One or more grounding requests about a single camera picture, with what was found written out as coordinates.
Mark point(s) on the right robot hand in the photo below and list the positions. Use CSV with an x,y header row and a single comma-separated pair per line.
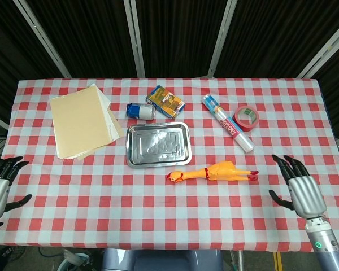
x,y
305,194

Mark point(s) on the yellow rubber chicken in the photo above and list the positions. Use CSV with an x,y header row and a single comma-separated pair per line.
x,y
217,172

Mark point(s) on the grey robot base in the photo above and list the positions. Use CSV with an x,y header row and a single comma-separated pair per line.
x,y
164,261

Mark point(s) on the rectangular metal tray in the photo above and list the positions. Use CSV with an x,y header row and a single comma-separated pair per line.
x,y
158,145

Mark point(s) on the red tape roll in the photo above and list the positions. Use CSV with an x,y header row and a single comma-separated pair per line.
x,y
240,120

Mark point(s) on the white plastic bucket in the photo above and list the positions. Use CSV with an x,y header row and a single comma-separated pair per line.
x,y
73,261

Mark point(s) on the plastic food wrap roll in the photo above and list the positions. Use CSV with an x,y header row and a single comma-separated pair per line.
x,y
228,122

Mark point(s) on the stack of manila folders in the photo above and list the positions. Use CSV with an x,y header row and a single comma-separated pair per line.
x,y
79,121

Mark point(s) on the red white checkered tablecloth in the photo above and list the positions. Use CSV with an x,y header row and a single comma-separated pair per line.
x,y
169,211

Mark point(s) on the blue and white can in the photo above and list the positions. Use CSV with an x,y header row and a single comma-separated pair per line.
x,y
142,111

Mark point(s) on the blue and yellow carton box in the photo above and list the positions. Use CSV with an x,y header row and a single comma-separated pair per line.
x,y
165,101

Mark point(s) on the white metal frame post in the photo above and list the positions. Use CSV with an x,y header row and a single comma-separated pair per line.
x,y
221,36
325,50
42,36
134,36

